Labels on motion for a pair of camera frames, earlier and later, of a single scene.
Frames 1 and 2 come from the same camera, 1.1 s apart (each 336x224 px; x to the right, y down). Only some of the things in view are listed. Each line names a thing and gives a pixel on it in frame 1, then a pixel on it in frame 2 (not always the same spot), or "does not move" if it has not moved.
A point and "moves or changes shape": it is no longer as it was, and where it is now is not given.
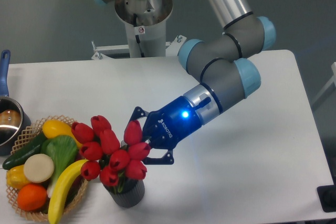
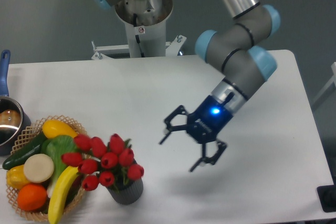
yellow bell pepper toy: (16, 177) does not move
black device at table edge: (327, 195) does not move
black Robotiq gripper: (163, 128) to (203, 126)
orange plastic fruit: (31, 197) does not move
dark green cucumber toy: (33, 148) does not move
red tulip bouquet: (105, 159) moves or changes shape
